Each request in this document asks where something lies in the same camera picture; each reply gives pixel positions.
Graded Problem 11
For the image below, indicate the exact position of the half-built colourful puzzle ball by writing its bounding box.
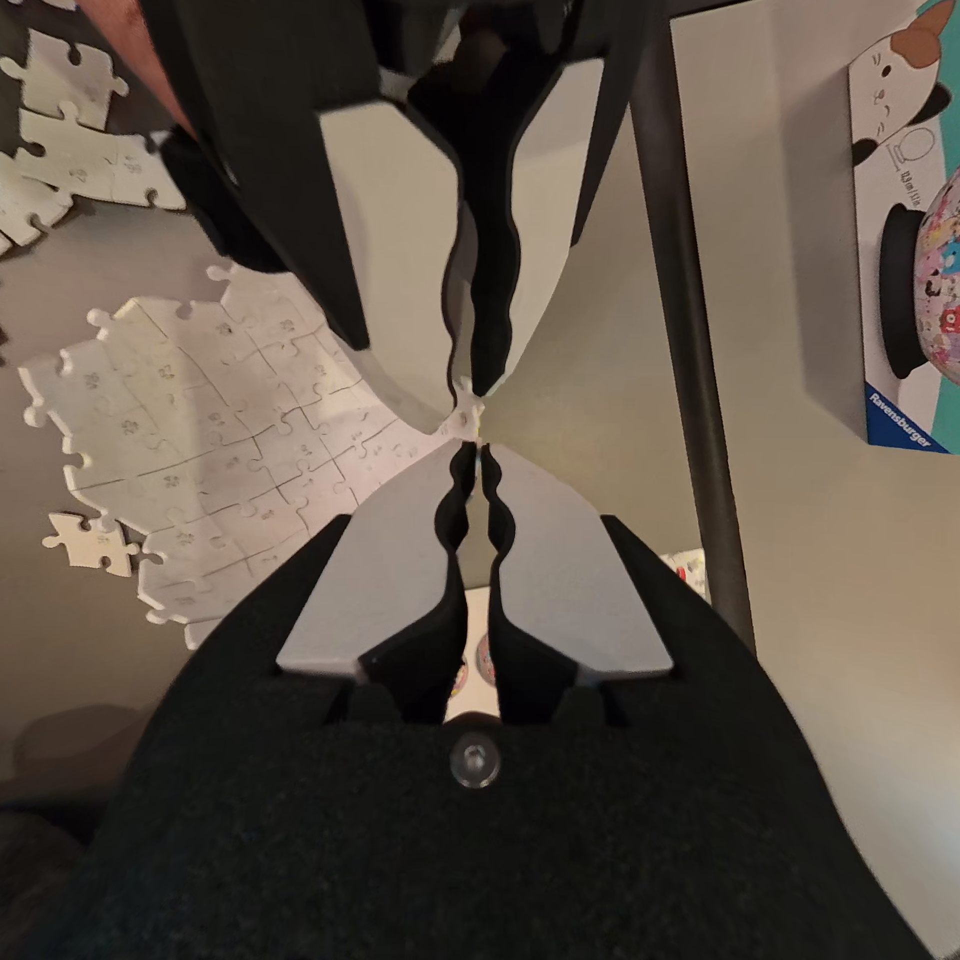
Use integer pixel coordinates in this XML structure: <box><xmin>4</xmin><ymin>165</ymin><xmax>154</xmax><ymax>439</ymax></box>
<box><xmin>18</xmin><ymin>262</ymin><xmax>489</xmax><ymax>650</ymax></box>

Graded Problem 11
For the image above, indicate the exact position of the person's dark grey sweatshirt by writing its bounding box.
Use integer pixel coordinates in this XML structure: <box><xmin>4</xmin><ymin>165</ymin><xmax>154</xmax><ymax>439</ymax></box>
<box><xmin>0</xmin><ymin>802</ymin><xmax>99</xmax><ymax>960</ymax></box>

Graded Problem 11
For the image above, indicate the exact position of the white printed instruction leaflet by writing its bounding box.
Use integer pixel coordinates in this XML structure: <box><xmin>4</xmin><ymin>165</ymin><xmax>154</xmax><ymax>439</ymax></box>
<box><xmin>442</xmin><ymin>547</ymin><xmax>710</xmax><ymax>725</ymax></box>

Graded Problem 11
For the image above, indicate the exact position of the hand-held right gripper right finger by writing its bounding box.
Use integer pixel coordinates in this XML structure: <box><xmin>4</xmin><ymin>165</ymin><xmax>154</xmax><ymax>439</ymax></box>
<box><xmin>480</xmin><ymin>442</ymin><xmax>675</xmax><ymax>689</ymax></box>

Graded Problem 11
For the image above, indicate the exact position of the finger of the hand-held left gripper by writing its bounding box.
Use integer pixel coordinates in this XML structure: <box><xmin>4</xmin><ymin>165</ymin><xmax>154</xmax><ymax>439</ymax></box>
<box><xmin>317</xmin><ymin>99</ymin><xmax>471</xmax><ymax>436</ymax></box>
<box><xmin>409</xmin><ymin>57</ymin><xmax>607</xmax><ymax>399</ymax></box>

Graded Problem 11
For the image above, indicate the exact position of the scattered pile of puzzle pieces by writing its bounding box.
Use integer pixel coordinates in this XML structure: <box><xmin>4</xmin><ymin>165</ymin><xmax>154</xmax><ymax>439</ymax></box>
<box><xmin>0</xmin><ymin>0</ymin><xmax>189</xmax><ymax>260</ymax></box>

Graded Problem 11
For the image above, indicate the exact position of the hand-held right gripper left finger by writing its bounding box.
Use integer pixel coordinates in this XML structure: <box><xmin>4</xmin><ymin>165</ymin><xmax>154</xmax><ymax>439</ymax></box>
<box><xmin>274</xmin><ymin>442</ymin><xmax>479</xmax><ymax>685</ymax></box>

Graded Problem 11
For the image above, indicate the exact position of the person's left hand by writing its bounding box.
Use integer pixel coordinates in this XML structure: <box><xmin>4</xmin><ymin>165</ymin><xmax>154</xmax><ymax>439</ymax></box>
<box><xmin>78</xmin><ymin>0</ymin><xmax>198</xmax><ymax>144</ymax></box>

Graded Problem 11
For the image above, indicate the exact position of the printed cardboard puzzle box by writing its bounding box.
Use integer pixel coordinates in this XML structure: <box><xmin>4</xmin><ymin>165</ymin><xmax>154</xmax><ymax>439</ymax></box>
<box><xmin>847</xmin><ymin>0</ymin><xmax>960</xmax><ymax>456</ymax></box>

